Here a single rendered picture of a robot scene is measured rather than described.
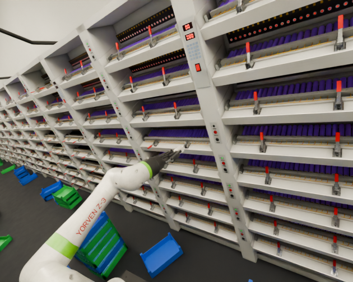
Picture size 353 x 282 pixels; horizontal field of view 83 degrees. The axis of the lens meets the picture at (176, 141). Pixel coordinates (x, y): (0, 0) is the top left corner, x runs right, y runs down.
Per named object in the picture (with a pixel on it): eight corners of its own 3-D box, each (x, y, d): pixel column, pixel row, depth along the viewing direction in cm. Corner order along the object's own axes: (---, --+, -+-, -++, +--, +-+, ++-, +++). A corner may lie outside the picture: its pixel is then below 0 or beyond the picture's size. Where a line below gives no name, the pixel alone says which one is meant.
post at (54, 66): (130, 212, 228) (41, 53, 156) (126, 210, 234) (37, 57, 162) (142, 200, 241) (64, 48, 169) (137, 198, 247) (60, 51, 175)
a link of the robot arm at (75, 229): (83, 250, 76) (61, 235, 72) (72, 244, 84) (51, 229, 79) (136, 177, 98) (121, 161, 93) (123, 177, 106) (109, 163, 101)
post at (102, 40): (178, 231, 183) (83, 22, 112) (170, 228, 189) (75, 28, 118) (189, 215, 197) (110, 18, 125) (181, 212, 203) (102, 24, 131)
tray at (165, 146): (216, 156, 110) (209, 145, 104) (143, 150, 148) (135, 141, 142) (227, 130, 119) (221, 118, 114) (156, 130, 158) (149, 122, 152)
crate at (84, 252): (86, 256, 151) (80, 249, 147) (71, 249, 162) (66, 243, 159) (113, 224, 172) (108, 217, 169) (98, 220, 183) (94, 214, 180)
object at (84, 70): (100, 76, 131) (84, 57, 123) (63, 89, 169) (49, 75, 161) (118, 59, 141) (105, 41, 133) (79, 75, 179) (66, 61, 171)
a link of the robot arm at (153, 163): (149, 160, 90) (136, 159, 95) (154, 183, 93) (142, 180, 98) (158, 155, 94) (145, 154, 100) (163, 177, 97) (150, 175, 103)
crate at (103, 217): (80, 249, 147) (74, 243, 144) (66, 243, 159) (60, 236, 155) (108, 217, 169) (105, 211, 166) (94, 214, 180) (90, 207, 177)
